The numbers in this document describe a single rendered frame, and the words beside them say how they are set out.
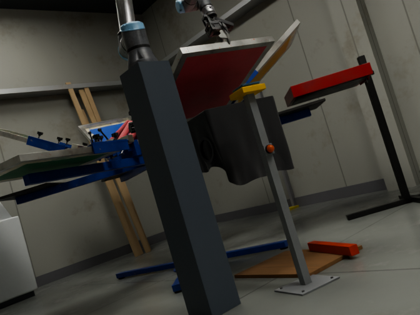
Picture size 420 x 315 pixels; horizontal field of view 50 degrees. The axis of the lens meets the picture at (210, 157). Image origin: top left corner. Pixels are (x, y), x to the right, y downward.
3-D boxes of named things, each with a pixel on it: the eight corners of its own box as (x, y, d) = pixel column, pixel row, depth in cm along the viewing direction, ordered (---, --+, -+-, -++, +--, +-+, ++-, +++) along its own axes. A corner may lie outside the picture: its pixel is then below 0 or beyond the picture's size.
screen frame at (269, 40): (275, 40, 250) (272, 35, 251) (182, 53, 223) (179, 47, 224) (224, 112, 316) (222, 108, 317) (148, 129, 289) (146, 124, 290)
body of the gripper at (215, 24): (208, 39, 241) (200, 21, 245) (222, 37, 245) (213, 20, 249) (213, 29, 235) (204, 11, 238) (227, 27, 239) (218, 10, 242)
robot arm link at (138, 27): (128, 46, 209) (120, 19, 210) (124, 56, 222) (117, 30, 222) (152, 42, 213) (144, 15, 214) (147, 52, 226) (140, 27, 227)
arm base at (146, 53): (139, 62, 205) (132, 42, 206) (123, 74, 217) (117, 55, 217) (165, 61, 215) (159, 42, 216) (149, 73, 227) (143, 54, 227)
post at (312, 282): (340, 277, 201) (277, 77, 207) (302, 295, 191) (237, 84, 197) (309, 275, 221) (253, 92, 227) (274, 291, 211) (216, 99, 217)
